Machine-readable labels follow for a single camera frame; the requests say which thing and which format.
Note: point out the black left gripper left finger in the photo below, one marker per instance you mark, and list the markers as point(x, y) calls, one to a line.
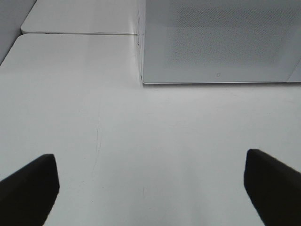
point(27, 196)

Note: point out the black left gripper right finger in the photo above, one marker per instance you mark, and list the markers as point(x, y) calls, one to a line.
point(273, 188)

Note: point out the white microwave oven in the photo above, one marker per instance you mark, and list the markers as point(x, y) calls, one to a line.
point(296, 76)

